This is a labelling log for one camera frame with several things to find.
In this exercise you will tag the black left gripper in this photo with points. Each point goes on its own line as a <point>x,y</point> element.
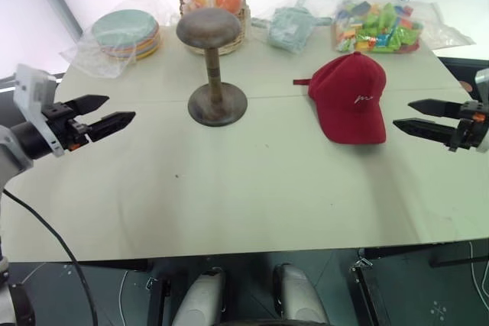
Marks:
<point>63,127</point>

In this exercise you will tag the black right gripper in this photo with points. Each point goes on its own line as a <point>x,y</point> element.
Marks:
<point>468,123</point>

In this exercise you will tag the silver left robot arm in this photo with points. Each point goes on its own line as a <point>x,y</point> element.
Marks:
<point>9,150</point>

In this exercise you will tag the brown wooden hat stand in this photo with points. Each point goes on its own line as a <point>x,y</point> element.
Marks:
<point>208,26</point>

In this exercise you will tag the small brown round disc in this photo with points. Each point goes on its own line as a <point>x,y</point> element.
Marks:
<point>467,86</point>

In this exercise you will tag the clear plastic bag over plates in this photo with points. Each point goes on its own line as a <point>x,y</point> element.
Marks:
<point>95,60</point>

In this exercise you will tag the stack of coloured plates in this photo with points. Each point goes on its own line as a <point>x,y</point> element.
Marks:
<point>126,30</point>

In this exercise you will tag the red baseball cap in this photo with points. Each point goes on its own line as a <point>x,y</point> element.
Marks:
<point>344,91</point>

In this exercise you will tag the clear plastic bag of blocks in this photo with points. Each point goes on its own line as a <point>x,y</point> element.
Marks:
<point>447,24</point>

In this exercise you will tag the bag of colourful blocks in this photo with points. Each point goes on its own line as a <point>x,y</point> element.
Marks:
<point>376,28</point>

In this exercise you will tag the woven wicker basket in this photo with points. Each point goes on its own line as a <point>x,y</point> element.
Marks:
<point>234,41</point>

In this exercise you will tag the light green folded cloth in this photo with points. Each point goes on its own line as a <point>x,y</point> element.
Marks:
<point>288,32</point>

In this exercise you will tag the black table leg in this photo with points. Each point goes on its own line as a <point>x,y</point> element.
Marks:
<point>364,291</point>
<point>162,299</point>

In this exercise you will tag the light green cloth bag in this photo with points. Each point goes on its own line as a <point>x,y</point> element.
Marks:
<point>263,20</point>

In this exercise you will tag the silver rounded robot leg shell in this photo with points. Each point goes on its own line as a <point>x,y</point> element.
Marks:
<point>300,295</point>
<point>198,299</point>

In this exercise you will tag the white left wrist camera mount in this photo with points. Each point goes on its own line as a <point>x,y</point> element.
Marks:
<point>28,85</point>

